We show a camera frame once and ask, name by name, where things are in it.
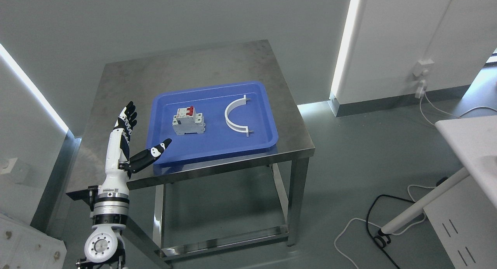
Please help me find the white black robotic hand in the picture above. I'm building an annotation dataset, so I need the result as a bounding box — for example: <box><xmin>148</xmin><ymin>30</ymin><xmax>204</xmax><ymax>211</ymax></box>
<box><xmin>98</xmin><ymin>101</ymin><xmax>172</xmax><ymax>194</ymax></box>

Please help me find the white red circuit breaker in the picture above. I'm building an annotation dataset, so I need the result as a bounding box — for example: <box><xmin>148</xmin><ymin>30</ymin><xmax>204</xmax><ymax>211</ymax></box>
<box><xmin>172</xmin><ymin>106</ymin><xmax>205</xmax><ymax>135</ymax></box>

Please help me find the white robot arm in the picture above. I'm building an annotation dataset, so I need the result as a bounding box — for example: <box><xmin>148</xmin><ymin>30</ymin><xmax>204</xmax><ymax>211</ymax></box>
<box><xmin>76</xmin><ymin>188</ymin><xmax>130</xmax><ymax>269</ymax></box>

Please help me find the stainless steel table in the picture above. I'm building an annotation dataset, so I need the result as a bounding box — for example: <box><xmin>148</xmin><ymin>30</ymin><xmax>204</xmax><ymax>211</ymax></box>
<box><xmin>66</xmin><ymin>40</ymin><xmax>315</xmax><ymax>269</ymax></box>

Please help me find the blue plastic tray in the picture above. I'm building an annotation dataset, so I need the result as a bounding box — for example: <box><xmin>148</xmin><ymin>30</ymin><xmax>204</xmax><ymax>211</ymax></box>
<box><xmin>146</xmin><ymin>81</ymin><xmax>279</xmax><ymax>175</ymax></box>

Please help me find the white semicircular clamp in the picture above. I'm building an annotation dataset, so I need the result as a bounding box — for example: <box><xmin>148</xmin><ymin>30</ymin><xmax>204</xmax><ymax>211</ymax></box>
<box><xmin>224</xmin><ymin>94</ymin><xmax>253</xmax><ymax>138</ymax></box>

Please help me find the white desk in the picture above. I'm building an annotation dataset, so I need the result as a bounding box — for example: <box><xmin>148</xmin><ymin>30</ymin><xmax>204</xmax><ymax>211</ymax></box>
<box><xmin>373</xmin><ymin>115</ymin><xmax>497</xmax><ymax>269</ymax></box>

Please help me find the black cable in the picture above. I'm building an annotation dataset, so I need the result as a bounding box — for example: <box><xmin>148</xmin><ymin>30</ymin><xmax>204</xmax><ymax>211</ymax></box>
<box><xmin>366</xmin><ymin>177</ymin><xmax>449</xmax><ymax>269</ymax></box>

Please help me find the white wall socket with plug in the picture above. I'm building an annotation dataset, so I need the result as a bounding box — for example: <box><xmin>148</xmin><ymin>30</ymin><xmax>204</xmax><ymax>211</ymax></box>
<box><xmin>412</xmin><ymin>59</ymin><xmax>434</xmax><ymax>99</ymax></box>

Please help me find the white cable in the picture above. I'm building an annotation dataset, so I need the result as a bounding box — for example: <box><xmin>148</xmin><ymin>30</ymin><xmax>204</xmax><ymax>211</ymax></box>
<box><xmin>419</xmin><ymin>91</ymin><xmax>497</xmax><ymax>127</ymax></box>

